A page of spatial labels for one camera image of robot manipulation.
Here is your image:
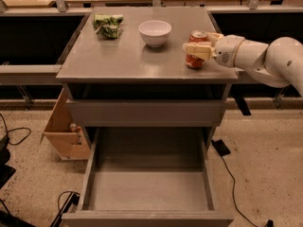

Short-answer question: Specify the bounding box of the cardboard box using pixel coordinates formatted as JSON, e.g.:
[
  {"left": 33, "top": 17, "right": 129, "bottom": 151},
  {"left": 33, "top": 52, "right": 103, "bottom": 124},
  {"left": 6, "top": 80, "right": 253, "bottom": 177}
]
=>
[{"left": 43, "top": 90, "right": 90, "bottom": 160}]

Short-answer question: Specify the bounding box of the black cable by drawer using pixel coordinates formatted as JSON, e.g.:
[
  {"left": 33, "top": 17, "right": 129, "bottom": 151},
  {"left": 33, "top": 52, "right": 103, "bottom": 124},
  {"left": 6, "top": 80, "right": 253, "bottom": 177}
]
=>
[{"left": 50, "top": 190, "right": 81, "bottom": 227}]

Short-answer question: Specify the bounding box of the green chip bag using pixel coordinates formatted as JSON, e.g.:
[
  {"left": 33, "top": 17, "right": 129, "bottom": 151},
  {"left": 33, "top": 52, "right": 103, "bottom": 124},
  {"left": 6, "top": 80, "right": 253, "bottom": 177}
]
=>
[{"left": 93, "top": 14, "right": 124, "bottom": 39}]

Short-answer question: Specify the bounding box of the red coke can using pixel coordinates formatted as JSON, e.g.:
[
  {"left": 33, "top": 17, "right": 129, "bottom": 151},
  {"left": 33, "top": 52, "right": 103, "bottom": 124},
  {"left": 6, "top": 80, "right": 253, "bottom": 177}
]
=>
[{"left": 186, "top": 30, "right": 207, "bottom": 69}]

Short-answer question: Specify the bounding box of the open grey middle drawer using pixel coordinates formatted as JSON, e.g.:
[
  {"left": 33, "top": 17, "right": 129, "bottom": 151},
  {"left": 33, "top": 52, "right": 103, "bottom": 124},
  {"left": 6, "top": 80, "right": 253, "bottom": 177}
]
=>
[{"left": 62, "top": 128, "right": 233, "bottom": 227}]

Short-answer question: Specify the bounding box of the black cable left floor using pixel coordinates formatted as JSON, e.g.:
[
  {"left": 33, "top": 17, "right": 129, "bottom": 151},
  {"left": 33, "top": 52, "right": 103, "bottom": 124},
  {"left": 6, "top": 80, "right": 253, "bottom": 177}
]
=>
[{"left": 0, "top": 113, "right": 32, "bottom": 147}]

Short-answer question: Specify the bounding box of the white bowl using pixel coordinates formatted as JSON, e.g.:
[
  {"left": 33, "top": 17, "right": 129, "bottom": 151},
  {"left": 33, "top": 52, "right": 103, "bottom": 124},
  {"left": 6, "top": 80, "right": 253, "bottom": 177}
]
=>
[{"left": 138, "top": 20, "right": 171, "bottom": 47}]

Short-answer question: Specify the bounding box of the black cable right floor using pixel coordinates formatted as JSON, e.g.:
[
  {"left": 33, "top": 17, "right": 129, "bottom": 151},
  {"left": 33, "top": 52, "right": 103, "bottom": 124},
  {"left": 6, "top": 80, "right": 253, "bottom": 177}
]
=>
[{"left": 221, "top": 154, "right": 275, "bottom": 227}]

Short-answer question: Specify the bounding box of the closed grey top drawer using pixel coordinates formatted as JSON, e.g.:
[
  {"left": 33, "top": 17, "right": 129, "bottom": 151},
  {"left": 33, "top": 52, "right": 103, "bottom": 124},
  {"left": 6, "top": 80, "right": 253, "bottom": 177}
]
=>
[{"left": 66, "top": 99, "right": 227, "bottom": 127}]

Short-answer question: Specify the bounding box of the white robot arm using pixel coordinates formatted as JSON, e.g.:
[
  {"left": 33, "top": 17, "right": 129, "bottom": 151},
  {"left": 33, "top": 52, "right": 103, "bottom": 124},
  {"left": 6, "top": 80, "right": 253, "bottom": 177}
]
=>
[{"left": 183, "top": 32, "right": 303, "bottom": 96}]

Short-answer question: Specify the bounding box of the small can in box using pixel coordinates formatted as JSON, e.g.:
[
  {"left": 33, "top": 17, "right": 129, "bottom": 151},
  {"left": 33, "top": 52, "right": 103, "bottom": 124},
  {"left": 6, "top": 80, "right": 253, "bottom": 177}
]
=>
[{"left": 69, "top": 123, "right": 81, "bottom": 145}]

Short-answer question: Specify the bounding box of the black cable floor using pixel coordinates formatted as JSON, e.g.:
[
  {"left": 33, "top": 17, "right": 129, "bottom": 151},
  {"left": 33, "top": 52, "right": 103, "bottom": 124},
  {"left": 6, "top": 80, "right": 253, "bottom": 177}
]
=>
[
  {"left": 221, "top": 154, "right": 275, "bottom": 227},
  {"left": 0, "top": 113, "right": 32, "bottom": 147}
]

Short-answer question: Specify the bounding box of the grey drawer cabinet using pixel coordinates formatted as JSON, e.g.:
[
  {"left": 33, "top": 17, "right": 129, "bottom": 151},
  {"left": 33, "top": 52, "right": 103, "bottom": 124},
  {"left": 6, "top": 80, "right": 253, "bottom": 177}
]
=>
[{"left": 57, "top": 7, "right": 238, "bottom": 143}]

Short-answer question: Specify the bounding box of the black power adapter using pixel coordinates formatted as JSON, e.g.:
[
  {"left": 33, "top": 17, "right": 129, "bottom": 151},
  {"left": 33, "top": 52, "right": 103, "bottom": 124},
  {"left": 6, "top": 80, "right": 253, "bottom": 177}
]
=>
[{"left": 212, "top": 140, "right": 231, "bottom": 157}]

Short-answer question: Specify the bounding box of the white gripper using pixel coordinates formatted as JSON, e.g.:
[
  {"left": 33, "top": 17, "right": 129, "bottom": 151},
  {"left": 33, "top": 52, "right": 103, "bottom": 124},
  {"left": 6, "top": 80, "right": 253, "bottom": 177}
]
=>
[{"left": 182, "top": 32, "right": 245, "bottom": 68}]

